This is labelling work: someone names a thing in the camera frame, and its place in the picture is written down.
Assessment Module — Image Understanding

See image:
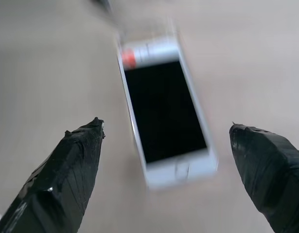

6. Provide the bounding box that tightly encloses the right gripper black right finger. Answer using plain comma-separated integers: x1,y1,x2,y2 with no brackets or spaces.
229,121,299,233

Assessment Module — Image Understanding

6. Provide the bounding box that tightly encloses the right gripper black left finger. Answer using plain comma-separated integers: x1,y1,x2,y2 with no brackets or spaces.
0,117,106,233

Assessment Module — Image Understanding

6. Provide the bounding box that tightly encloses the white smartphone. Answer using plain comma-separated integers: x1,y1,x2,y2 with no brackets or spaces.
116,35,219,192

